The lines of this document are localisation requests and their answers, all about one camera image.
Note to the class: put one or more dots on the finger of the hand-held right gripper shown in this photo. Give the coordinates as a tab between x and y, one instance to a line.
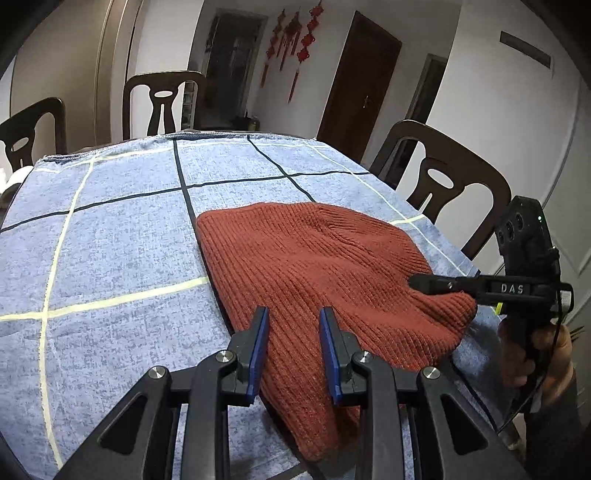
438	283

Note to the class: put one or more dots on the person's right forearm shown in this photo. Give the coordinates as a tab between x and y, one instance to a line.
554	438

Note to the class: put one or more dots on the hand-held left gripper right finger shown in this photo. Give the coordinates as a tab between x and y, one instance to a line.
328	350

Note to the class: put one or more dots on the grey wall vent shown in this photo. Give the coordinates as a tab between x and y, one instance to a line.
526	48

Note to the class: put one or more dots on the blue checked blanket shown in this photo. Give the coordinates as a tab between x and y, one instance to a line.
115	240

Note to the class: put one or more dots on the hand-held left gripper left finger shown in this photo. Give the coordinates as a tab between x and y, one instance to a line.
258	350

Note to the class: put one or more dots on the red knot wall ornament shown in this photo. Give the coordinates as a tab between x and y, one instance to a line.
270	50
310	39
290	32

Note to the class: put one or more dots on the person's right hand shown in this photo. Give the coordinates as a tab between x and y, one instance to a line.
556	355

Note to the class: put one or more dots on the dark wooden chair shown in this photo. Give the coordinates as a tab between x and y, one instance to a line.
30	134
443	184
161	104

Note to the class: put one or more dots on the rust red knit sweater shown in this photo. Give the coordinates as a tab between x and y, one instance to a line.
323	277

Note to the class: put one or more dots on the brown wooden door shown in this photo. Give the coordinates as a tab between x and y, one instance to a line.
358	87

